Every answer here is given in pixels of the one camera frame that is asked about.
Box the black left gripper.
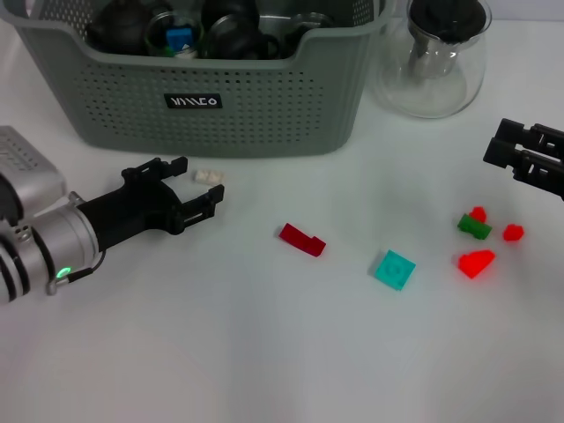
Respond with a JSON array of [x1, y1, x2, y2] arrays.
[[78, 156, 226, 252]]

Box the small green toy brick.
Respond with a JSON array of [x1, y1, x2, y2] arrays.
[[456, 213, 494, 241]]

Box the red sloped toy brick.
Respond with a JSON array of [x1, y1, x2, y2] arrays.
[[457, 249, 497, 279]]

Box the dark red toy brick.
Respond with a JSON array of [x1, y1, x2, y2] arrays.
[[278, 222, 327, 256]]

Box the blue square toy plate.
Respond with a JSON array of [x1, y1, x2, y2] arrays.
[[166, 28, 195, 52]]

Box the grey-green perforated storage bin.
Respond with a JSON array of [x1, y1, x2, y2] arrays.
[[0, 0, 397, 159]]

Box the clear glass carafe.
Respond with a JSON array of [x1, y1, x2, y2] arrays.
[[372, 0, 493, 120]]

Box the black carafe lid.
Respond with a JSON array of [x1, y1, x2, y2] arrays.
[[407, 0, 493, 44]]

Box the teal square toy plate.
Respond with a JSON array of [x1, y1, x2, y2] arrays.
[[373, 249, 418, 292]]

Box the dark clay teapot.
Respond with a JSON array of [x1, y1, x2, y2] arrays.
[[84, 0, 153, 56]]

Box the left arm cable connector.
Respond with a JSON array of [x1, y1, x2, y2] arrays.
[[46, 250, 106, 297]]

